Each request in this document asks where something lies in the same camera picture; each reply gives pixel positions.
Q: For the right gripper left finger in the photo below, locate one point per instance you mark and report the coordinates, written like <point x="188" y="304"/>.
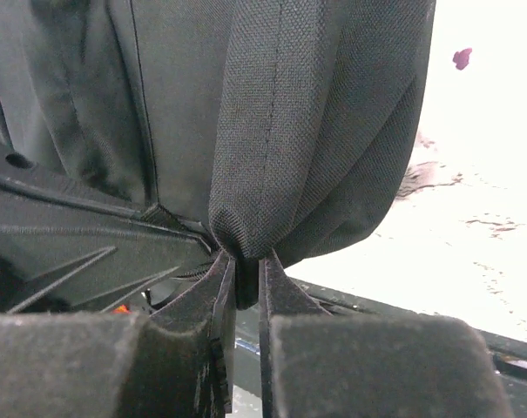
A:
<point x="175" y="363"/>

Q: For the black student backpack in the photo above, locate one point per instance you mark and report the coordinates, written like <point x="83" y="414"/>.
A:
<point x="280" y="126"/>

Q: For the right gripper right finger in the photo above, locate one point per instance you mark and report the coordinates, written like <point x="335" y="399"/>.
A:
<point x="315" y="364"/>

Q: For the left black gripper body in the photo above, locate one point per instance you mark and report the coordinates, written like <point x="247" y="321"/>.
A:
<point x="65" y="245"/>

